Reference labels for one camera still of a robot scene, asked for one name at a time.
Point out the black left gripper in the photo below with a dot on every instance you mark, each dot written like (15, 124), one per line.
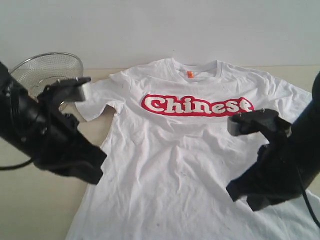
(66, 152)

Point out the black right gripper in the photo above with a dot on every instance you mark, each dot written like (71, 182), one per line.
(278, 175)

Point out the white t-shirt red logo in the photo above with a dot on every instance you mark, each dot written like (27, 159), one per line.
(170, 156)

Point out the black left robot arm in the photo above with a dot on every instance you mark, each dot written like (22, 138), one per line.
(21, 118)

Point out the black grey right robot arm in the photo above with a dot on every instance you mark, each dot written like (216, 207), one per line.
(306, 131)

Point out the metal mesh strainer bowl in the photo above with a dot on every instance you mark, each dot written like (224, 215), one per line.
(44, 69)

